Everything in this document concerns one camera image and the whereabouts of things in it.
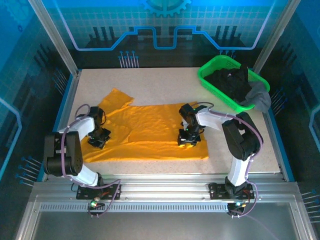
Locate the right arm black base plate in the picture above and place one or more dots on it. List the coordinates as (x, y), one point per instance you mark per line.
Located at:
(217, 191)

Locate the green plastic basket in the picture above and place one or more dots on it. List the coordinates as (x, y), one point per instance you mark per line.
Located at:
(212, 87)

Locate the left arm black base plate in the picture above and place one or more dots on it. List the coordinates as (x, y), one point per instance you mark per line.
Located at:
(85, 192)

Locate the blue printed backdrop panel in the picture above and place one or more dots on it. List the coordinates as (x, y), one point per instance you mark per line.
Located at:
(160, 30)

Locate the grey t-shirt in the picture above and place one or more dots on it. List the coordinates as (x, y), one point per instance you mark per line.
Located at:
(260, 96)

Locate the black t-shirt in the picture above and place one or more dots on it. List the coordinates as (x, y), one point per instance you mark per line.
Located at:
(232, 83)

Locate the aluminium mounting rail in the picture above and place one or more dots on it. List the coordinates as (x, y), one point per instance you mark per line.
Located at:
(162, 186)

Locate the aluminium frame post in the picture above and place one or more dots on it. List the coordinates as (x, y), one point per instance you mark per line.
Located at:
(55, 37)
(275, 37)

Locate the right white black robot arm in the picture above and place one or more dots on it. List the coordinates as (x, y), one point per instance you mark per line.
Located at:
(240, 140)

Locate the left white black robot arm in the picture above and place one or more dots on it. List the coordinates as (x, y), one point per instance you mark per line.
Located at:
(70, 152)

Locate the orange t-shirt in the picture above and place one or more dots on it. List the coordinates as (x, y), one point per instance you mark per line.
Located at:
(150, 130)

